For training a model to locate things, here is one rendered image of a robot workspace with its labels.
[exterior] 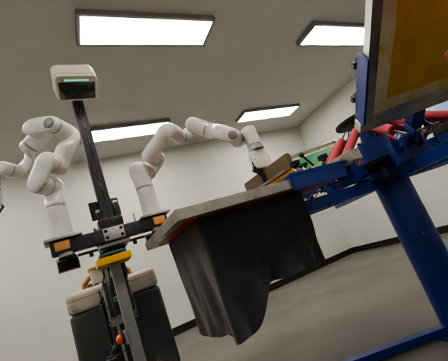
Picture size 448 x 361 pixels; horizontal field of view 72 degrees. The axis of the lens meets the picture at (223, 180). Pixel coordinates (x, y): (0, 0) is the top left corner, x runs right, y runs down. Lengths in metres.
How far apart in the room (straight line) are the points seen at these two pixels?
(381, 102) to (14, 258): 4.75
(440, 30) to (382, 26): 0.25
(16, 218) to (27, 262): 0.64
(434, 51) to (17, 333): 5.00
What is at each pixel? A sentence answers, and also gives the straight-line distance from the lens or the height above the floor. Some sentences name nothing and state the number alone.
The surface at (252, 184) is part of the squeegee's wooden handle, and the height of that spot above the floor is 1.10.
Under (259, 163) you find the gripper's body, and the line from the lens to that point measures 1.55.
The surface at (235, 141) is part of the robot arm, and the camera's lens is 1.56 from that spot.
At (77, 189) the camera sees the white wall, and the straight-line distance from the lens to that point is 5.34.
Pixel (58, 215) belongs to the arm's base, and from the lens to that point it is 1.64.
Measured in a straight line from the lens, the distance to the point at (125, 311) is 1.34.
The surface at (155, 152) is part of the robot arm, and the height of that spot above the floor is 1.45.
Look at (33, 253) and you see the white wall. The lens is 5.15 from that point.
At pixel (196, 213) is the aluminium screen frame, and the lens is 1.03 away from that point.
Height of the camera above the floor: 0.79
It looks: 13 degrees up
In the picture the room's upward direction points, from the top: 20 degrees counter-clockwise
